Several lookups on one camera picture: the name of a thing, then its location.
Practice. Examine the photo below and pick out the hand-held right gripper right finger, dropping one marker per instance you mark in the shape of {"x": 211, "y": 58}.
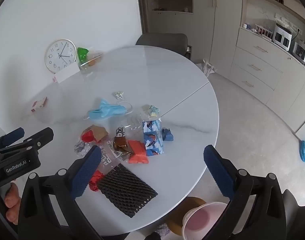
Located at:
{"x": 218, "y": 172}

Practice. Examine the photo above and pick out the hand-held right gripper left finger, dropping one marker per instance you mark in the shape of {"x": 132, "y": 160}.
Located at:
{"x": 88, "y": 170}

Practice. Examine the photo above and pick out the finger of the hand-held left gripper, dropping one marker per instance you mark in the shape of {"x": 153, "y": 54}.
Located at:
{"x": 42, "y": 135}
{"x": 14, "y": 134}

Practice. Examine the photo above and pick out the white printed blister pack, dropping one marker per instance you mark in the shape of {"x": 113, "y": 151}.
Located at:
{"x": 108, "y": 156}

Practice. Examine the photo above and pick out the silver wrapper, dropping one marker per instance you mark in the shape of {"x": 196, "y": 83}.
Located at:
{"x": 80, "y": 147}

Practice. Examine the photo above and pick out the brown wrapper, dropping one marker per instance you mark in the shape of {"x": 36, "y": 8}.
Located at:
{"x": 120, "y": 143}

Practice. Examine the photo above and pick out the black foam net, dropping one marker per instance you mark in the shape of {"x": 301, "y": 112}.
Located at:
{"x": 127, "y": 192}

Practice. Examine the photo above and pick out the white plastic bin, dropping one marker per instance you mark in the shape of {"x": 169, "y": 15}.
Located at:
{"x": 205, "y": 220}

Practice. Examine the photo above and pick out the orange packet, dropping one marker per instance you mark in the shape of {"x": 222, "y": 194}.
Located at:
{"x": 138, "y": 151}

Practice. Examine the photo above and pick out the person's left hand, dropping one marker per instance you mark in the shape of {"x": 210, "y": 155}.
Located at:
{"x": 12, "y": 200}

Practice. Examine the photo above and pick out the red and white medicine box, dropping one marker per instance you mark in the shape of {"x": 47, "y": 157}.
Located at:
{"x": 39, "y": 104}

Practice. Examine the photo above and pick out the brown paper bag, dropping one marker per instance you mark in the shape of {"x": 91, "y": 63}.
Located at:
{"x": 100, "y": 132}

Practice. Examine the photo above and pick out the black and white wrapper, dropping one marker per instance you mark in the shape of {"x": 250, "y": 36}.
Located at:
{"x": 120, "y": 132}

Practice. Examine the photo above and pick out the brown leather chair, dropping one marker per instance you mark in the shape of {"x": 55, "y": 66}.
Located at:
{"x": 178, "y": 215}

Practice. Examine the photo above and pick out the blue face mask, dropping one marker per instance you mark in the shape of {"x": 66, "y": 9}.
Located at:
{"x": 105, "y": 111}

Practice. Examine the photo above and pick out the crumpled blue wrapper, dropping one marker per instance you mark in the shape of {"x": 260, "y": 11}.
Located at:
{"x": 168, "y": 134}

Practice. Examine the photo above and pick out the clear plastic packaging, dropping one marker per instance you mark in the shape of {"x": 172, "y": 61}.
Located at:
{"x": 135, "y": 125}

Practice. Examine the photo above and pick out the white card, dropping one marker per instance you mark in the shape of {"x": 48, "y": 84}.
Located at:
{"x": 67, "y": 73}

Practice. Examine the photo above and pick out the blue printed carton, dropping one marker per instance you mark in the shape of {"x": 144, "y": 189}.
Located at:
{"x": 153, "y": 137}

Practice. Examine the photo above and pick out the crumpled white paper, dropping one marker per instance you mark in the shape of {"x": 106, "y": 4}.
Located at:
{"x": 119, "y": 95}

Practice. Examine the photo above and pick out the crumpled colourful paper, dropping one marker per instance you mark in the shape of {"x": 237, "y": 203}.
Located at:
{"x": 152, "y": 110}

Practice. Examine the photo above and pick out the green plastic bag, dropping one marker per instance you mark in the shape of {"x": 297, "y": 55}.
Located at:
{"x": 82, "y": 53}

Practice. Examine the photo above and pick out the white tote bag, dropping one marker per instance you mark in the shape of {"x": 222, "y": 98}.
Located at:
{"x": 209, "y": 66}

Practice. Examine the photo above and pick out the beige drawer cabinet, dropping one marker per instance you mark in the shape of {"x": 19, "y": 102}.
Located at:
{"x": 262, "y": 62}

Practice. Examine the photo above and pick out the silver countertop oven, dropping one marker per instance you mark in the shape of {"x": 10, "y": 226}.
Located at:
{"x": 300, "y": 51}

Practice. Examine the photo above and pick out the white dish rack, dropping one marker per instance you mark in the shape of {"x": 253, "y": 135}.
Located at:
{"x": 263, "y": 31}

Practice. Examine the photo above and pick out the white and silver appliance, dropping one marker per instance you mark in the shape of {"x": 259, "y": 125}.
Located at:
{"x": 282, "y": 36}

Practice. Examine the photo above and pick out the beige tall wardrobe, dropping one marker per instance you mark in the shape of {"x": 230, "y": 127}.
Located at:
{"x": 217, "y": 17}

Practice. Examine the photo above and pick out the round white wall clock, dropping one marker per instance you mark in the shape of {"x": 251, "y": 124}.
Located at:
{"x": 60, "y": 55}

